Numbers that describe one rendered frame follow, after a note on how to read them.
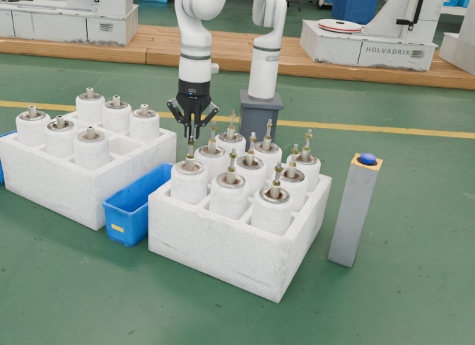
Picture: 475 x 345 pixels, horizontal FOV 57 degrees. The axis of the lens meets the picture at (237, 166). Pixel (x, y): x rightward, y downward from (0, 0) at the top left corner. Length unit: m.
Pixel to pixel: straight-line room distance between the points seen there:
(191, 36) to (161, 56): 1.95
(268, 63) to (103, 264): 0.80
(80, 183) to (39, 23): 1.97
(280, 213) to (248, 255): 0.14
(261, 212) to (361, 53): 2.25
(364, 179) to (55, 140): 0.86
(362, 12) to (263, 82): 4.14
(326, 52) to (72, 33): 1.66
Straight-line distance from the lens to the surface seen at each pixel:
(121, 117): 1.52
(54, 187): 1.40
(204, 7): 0.97
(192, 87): 1.02
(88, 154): 1.29
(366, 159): 1.15
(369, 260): 1.36
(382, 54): 3.22
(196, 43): 1.00
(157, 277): 1.18
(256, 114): 1.52
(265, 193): 1.06
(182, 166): 1.15
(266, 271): 1.09
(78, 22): 3.08
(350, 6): 5.51
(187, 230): 1.14
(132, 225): 1.23
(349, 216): 1.22
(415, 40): 3.35
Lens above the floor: 0.80
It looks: 28 degrees down
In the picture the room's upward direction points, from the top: 6 degrees clockwise
